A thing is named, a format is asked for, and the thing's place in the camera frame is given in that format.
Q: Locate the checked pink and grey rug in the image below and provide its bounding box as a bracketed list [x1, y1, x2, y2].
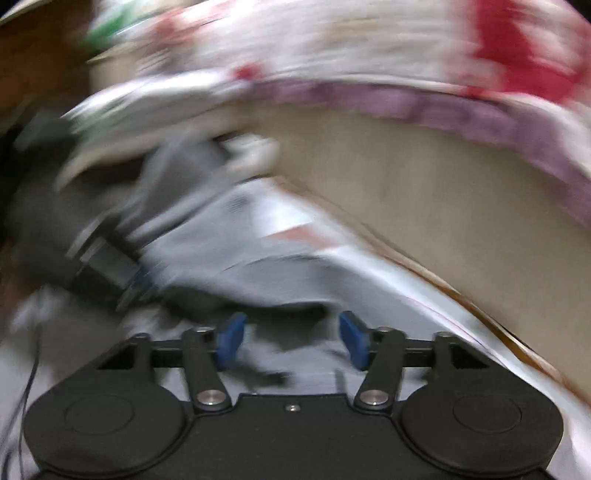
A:
[259, 217, 591, 480]

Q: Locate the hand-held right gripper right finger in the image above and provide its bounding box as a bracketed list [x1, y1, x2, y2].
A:
[338, 311, 490, 411]

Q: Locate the beige bed base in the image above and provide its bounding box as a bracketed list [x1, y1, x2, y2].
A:
[88, 41, 591, 384]

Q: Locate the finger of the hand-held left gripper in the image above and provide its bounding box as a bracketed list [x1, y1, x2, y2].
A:
[115, 265, 160, 315]

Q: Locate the white quilt with red print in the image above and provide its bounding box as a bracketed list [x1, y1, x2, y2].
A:
[60, 0, 591, 232]

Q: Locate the brown wooden drawer cabinet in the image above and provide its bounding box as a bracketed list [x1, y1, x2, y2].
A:
[0, 0, 102, 139]

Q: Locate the green and white plastic bag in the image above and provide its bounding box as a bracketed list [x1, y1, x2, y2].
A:
[78, 4, 158, 51]

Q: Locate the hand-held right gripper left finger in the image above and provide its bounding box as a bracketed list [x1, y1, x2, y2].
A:
[97, 311, 247, 414]

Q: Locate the grey knit sweater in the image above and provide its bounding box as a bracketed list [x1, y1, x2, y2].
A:
[55, 134, 352, 398]

